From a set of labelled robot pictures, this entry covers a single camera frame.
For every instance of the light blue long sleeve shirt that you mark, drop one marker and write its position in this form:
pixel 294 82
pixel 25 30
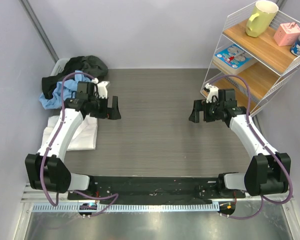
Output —
pixel 66 88

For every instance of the white wire wooden shelf rack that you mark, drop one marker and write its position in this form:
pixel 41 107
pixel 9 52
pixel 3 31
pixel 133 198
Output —
pixel 275 65

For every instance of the blue white tissue pack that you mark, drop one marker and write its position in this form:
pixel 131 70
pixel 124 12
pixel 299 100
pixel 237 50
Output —
pixel 233 60

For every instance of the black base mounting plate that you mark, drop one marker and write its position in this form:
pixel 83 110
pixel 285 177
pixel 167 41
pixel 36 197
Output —
pixel 157 191

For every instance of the pink cube power adapter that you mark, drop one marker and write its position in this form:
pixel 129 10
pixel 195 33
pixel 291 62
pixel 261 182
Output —
pixel 286 34

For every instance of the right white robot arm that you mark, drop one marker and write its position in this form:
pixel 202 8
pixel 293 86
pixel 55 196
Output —
pixel 268 170

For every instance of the folded white shirt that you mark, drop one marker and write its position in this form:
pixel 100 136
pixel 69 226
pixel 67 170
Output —
pixel 84 138

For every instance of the white plastic laundry basket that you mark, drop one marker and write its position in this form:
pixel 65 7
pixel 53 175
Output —
pixel 59 66

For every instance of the black dark clothes pile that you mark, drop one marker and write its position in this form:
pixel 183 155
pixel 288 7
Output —
pixel 91 65

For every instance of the yellow green ceramic mug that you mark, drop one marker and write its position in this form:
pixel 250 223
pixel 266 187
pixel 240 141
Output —
pixel 263 13

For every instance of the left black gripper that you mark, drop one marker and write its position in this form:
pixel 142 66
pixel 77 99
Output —
pixel 110 113

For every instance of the aluminium slotted cable rail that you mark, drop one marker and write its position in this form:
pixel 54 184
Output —
pixel 67 207

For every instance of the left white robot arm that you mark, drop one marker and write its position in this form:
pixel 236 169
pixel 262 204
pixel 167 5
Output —
pixel 46 169

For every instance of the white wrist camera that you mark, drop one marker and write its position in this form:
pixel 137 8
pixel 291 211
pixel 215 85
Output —
pixel 213 93
pixel 100 89

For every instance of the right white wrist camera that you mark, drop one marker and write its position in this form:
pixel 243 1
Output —
pixel 213 93

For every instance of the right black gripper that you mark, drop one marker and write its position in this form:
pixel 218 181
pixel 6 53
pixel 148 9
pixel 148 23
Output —
pixel 198 106

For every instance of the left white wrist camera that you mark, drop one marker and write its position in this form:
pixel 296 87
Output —
pixel 100 89

